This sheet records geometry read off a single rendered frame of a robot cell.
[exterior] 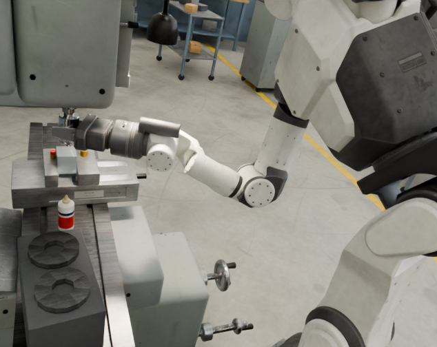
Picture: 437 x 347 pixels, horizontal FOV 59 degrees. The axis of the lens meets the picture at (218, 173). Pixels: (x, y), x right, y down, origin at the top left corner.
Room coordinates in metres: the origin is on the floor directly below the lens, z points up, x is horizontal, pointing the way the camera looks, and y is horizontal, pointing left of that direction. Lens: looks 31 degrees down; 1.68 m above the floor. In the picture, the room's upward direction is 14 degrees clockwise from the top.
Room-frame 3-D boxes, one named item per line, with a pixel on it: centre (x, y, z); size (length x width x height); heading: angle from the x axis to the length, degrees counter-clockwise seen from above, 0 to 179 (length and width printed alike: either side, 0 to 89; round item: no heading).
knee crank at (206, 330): (0.93, -0.16, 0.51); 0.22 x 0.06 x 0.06; 117
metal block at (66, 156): (0.95, 0.44, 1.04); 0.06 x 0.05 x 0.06; 29
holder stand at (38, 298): (0.48, 0.24, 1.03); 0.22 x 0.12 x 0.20; 34
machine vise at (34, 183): (0.96, 0.42, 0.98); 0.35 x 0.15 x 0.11; 119
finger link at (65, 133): (0.78, 0.37, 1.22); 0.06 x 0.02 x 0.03; 96
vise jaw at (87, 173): (0.98, 0.39, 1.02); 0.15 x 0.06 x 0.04; 29
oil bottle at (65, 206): (0.79, 0.37, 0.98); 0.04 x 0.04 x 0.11
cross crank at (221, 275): (1.04, -0.07, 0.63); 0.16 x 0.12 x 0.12; 117
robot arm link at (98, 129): (0.82, 0.28, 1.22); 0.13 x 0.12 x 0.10; 5
